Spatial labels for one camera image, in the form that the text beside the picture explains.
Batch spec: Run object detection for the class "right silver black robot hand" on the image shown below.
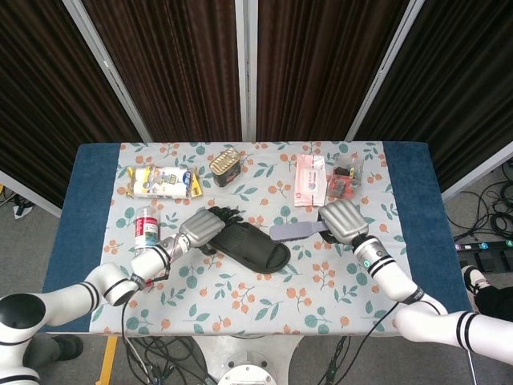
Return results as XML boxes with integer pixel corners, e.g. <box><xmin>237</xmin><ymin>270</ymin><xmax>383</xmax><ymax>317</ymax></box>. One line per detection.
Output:
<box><xmin>318</xmin><ymin>199</ymin><xmax>370</xmax><ymax>245</ymax></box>

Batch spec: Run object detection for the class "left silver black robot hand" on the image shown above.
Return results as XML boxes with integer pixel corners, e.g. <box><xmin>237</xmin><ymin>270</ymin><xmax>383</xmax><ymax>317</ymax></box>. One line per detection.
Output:
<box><xmin>178</xmin><ymin>205</ymin><xmax>246</xmax><ymax>256</ymax></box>

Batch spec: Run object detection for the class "black slipper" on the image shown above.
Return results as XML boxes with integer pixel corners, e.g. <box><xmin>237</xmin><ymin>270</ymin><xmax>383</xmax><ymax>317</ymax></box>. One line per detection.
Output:
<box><xmin>208</xmin><ymin>218</ymin><xmax>292</xmax><ymax>274</ymax></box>

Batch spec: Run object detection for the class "black and white sneaker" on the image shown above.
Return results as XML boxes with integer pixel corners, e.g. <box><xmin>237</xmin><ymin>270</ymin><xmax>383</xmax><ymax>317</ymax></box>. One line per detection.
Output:
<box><xmin>460</xmin><ymin>264</ymin><xmax>513</xmax><ymax>322</ymax></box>

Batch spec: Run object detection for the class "clear box with red parts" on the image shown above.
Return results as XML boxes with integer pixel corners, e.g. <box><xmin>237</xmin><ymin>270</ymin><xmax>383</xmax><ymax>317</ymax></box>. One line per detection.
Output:
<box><xmin>326</xmin><ymin>156</ymin><xmax>364</xmax><ymax>200</ymax></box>

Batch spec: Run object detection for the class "pink wet wipes packet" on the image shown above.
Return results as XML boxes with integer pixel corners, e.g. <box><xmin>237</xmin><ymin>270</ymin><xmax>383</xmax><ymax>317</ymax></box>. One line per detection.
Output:
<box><xmin>294</xmin><ymin>153</ymin><xmax>326</xmax><ymax>208</ymax></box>

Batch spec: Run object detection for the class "clear bottle with red cap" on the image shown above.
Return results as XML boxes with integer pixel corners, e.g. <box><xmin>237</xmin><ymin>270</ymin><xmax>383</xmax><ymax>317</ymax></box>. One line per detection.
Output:
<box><xmin>133</xmin><ymin>206</ymin><xmax>162</xmax><ymax>288</ymax></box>

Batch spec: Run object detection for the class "yellow snack package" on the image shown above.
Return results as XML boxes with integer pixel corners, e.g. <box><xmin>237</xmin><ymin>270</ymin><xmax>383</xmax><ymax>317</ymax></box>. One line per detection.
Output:
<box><xmin>126</xmin><ymin>164</ymin><xmax>204</xmax><ymax>200</ymax></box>

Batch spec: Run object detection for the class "gold rectangular tin can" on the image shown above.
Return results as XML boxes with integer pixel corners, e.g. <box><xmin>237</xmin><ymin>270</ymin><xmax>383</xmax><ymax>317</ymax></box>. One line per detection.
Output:
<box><xmin>208</xmin><ymin>148</ymin><xmax>241</xmax><ymax>188</ymax></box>

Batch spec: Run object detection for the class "floral tablecloth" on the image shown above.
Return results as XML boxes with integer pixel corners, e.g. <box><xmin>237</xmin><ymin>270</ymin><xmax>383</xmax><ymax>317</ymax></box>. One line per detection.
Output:
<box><xmin>90</xmin><ymin>141</ymin><xmax>425</xmax><ymax>336</ymax></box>

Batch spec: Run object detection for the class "blue table cover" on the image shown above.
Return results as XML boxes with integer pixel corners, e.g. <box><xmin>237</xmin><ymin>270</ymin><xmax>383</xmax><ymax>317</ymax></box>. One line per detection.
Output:
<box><xmin>39</xmin><ymin>141</ymin><xmax>474</xmax><ymax>334</ymax></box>

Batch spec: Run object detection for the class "black power strip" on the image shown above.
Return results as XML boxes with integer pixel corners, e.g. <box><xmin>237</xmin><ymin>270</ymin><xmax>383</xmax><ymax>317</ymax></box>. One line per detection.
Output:
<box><xmin>454</xmin><ymin>239</ymin><xmax>513</xmax><ymax>253</ymax></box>

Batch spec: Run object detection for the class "round white robot torso top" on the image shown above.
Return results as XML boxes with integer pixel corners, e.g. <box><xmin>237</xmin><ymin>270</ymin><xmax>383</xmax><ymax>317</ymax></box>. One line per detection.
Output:
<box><xmin>218</xmin><ymin>363</ymin><xmax>277</xmax><ymax>385</ymax></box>

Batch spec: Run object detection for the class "brown room divider panel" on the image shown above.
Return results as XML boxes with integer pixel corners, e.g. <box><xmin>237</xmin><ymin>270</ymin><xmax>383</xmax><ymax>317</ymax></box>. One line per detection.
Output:
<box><xmin>0</xmin><ymin>0</ymin><xmax>152</xmax><ymax>218</ymax></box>
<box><xmin>244</xmin><ymin>0</ymin><xmax>426</xmax><ymax>143</ymax></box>
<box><xmin>63</xmin><ymin>0</ymin><xmax>252</xmax><ymax>144</ymax></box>
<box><xmin>346</xmin><ymin>0</ymin><xmax>513</xmax><ymax>201</ymax></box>

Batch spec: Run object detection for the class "white table pedestal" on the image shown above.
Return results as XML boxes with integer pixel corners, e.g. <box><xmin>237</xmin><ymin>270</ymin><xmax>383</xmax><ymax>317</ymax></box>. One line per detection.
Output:
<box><xmin>191</xmin><ymin>334</ymin><xmax>306</xmax><ymax>385</ymax></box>

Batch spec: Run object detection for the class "black floor cable bundle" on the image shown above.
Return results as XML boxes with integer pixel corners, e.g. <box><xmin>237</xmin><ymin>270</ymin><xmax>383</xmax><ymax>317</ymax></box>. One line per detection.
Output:
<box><xmin>443</xmin><ymin>158</ymin><xmax>513</xmax><ymax>241</ymax></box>
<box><xmin>123</xmin><ymin>335</ymin><xmax>220</xmax><ymax>385</ymax></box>

